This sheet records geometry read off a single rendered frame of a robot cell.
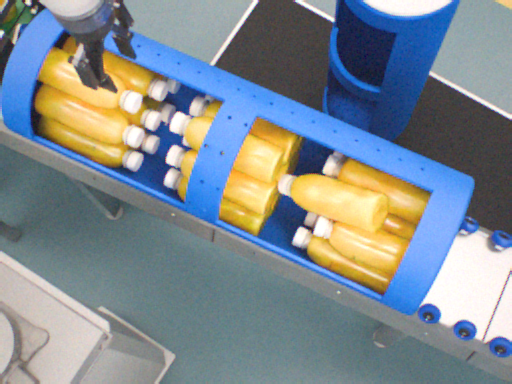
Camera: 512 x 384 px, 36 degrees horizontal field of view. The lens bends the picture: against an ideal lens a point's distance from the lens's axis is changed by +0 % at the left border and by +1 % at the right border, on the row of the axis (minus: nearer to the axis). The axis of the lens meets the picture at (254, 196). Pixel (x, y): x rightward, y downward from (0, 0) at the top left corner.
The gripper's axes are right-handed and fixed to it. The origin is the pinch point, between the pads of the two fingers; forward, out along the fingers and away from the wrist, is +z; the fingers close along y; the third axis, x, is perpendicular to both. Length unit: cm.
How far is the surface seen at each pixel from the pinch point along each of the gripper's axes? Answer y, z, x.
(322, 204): -3.6, 16.4, -40.9
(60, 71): -1.7, 12.8, 14.2
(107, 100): -2.8, 14.2, 3.9
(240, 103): 6.1, 10.8, -19.9
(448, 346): -13, 46, -75
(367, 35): 68, 94, -26
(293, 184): -1.5, 20.1, -34.0
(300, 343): -21, 133, -46
